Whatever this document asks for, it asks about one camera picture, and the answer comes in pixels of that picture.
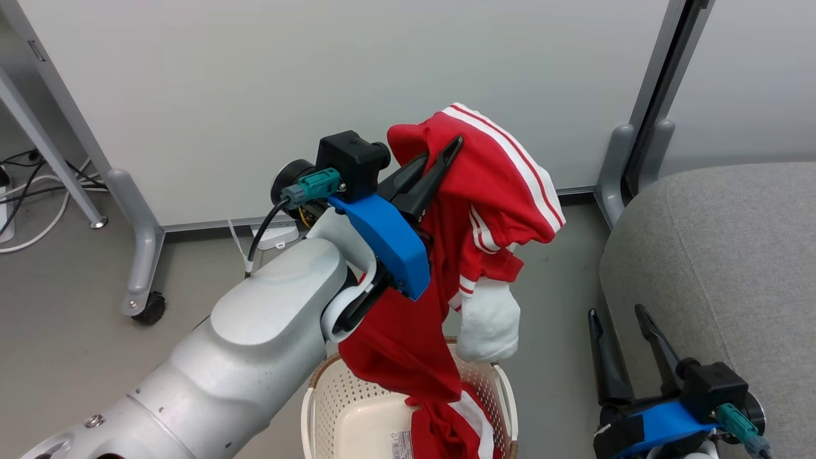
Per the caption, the grey metal table leg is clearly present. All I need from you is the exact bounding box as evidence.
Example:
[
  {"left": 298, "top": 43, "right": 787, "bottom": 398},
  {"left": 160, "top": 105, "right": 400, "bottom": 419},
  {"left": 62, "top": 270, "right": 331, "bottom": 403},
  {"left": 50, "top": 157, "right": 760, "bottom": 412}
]
[{"left": 0, "top": 64, "right": 108, "bottom": 230}]

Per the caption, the large white partition panel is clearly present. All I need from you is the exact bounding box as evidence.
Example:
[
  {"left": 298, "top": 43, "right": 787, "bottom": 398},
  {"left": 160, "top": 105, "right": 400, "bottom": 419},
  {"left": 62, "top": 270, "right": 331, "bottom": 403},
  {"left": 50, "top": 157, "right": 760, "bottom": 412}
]
[{"left": 0, "top": 0, "right": 692, "bottom": 234}]

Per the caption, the printed basket label sticker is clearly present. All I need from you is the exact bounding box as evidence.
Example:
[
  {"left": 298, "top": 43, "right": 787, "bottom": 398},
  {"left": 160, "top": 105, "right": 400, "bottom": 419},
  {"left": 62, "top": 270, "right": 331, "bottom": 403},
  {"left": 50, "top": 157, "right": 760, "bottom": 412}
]
[{"left": 388, "top": 430, "right": 415, "bottom": 459}]

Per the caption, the white floor cable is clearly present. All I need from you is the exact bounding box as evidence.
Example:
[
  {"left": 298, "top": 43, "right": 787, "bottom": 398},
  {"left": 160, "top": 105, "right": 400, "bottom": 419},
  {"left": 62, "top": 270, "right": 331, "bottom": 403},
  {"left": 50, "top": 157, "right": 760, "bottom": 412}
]
[{"left": 0, "top": 159, "right": 110, "bottom": 254}]

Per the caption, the grey fabric sofa seat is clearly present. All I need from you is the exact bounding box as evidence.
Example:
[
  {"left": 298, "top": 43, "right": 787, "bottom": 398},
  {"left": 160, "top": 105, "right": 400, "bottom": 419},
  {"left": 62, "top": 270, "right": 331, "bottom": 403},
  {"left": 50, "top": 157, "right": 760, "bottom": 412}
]
[{"left": 599, "top": 163, "right": 816, "bottom": 459}]

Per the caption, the teal left camera cable connector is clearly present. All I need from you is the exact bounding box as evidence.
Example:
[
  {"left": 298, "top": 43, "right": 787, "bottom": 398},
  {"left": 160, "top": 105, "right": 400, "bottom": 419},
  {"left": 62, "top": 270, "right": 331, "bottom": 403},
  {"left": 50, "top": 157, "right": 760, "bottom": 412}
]
[{"left": 282, "top": 168, "right": 345, "bottom": 208}]

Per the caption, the red white-striped clothing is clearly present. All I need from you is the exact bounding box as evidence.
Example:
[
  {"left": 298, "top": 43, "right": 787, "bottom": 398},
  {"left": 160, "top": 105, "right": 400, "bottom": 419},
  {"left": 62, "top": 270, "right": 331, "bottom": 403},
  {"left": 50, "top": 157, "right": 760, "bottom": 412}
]
[{"left": 338, "top": 103, "right": 567, "bottom": 459}]

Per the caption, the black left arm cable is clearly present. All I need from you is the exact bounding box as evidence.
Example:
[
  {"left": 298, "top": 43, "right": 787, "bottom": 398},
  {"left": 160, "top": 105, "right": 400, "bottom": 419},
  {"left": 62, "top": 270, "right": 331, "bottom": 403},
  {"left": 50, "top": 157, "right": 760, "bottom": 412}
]
[{"left": 245, "top": 198, "right": 291, "bottom": 279}]

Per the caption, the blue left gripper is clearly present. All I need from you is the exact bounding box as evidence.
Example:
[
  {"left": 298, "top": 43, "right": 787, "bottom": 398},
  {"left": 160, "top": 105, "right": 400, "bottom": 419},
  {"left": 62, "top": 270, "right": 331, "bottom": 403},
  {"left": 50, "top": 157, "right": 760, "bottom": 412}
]
[{"left": 328, "top": 135, "right": 464, "bottom": 302}]

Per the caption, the narrow white partition panel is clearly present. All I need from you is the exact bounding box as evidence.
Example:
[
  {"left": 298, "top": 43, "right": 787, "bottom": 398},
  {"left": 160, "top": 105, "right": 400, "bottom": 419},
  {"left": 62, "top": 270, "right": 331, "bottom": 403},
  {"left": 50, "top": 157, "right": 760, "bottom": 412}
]
[{"left": 660, "top": 0, "right": 816, "bottom": 180}]

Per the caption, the black caster wheel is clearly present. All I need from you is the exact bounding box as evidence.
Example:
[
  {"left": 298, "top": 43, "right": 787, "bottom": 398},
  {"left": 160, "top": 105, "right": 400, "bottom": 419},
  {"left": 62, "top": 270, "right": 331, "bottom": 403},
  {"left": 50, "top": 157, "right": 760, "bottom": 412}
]
[{"left": 132, "top": 291, "right": 167, "bottom": 325}]

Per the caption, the teal camera cable connector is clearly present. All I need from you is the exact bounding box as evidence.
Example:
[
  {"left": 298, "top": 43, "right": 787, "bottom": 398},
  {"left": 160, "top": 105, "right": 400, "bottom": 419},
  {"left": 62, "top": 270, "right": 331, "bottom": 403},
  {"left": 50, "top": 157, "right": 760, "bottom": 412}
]
[
  {"left": 282, "top": 168, "right": 345, "bottom": 208},
  {"left": 714, "top": 404, "right": 775, "bottom": 459}
]

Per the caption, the teal right camera cable connector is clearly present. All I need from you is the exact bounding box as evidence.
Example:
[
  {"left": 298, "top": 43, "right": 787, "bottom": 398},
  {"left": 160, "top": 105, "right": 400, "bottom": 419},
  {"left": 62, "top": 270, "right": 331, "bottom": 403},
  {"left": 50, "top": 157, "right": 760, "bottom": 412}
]
[{"left": 714, "top": 404, "right": 775, "bottom": 459}]

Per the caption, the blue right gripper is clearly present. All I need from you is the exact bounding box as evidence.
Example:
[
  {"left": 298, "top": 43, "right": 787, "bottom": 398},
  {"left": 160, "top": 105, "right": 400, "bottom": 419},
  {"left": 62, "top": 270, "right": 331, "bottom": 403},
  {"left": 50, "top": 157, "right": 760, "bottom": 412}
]
[{"left": 588, "top": 304, "right": 722, "bottom": 459}]

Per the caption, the small white power strip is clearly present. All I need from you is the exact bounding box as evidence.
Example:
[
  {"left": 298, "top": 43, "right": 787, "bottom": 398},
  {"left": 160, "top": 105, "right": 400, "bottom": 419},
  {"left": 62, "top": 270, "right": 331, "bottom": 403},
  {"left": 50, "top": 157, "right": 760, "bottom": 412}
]
[{"left": 251, "top": 220, "right": 300, "bottom": 251}]

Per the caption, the long white power strip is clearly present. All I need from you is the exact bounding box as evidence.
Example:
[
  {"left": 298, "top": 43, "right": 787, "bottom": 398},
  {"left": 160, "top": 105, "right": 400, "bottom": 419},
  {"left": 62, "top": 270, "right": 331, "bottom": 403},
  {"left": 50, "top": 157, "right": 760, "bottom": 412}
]
[{"left": 0, "top": 185, "right": 16, "bottom": 244}]

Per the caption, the white fluffy cloth piece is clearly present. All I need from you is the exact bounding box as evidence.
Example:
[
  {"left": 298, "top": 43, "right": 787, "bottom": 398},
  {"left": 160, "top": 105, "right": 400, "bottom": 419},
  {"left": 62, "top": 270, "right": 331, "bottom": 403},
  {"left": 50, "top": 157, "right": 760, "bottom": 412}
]
[{"left": 456, "top": 277, "right": 521, "bottom": 363}]

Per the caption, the cream perforated laundry basket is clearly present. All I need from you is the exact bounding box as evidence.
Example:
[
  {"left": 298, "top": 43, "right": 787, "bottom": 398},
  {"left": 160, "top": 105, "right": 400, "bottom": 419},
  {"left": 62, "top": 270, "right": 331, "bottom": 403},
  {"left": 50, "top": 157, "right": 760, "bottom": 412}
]
[{"left": 301, "top": 338, "right": 519, "bottom": 459}]

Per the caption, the grey partition foot with caster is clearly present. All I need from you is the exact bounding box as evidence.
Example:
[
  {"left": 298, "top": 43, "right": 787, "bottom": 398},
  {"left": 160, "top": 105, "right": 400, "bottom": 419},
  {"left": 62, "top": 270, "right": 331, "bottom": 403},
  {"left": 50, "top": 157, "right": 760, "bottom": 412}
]
[{"left": 105, "top": 168, "right": 166, "bottom": 317}]

